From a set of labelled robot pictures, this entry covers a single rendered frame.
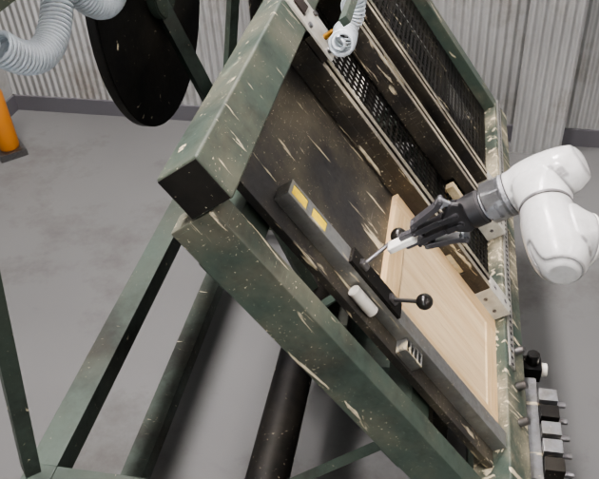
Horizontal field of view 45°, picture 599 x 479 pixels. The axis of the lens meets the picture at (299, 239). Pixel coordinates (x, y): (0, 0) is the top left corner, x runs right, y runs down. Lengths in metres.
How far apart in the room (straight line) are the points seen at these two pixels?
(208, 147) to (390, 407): 0.67
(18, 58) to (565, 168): 1.04
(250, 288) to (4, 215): 3.55
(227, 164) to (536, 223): 0.57
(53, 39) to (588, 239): 1.08
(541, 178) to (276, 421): 1.22
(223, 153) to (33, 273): 3.07
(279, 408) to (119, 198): 2.61
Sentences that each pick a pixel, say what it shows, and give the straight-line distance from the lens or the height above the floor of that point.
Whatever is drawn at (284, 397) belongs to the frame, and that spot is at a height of 0.72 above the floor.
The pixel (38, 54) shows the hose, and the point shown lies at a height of 2.01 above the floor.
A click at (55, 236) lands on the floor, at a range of 4.52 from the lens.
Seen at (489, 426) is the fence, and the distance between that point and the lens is 2.02.
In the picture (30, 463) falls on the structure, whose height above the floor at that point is 0.90.
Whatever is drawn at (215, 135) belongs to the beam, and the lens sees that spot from 1.31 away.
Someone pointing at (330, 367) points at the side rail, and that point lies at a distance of 1.51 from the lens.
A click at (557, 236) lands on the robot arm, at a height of 1.73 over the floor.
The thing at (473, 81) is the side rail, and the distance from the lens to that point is 3.46.
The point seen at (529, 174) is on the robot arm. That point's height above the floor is 1.76.
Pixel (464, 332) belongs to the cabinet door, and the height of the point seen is 1.04.
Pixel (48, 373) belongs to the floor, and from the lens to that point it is 3.70.
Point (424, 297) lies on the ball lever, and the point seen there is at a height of 1.45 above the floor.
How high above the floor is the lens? 2.56
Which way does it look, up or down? 38 degrees down
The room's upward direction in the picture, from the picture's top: 4 degrees counter-clockwise
